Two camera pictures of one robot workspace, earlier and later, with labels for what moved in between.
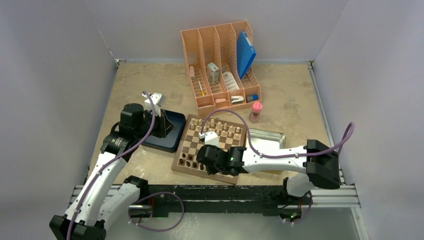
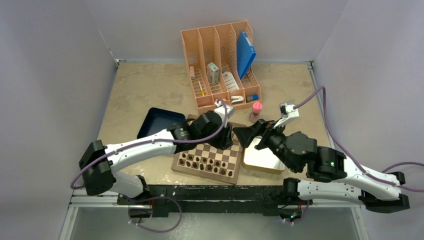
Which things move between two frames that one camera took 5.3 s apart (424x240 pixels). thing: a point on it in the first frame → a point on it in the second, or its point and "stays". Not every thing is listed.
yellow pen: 202,91 stays
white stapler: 237,99 stays
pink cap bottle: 257,108 stays
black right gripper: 212,170 → 245,135
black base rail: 271,200 stays
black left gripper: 164,125 → 225,140
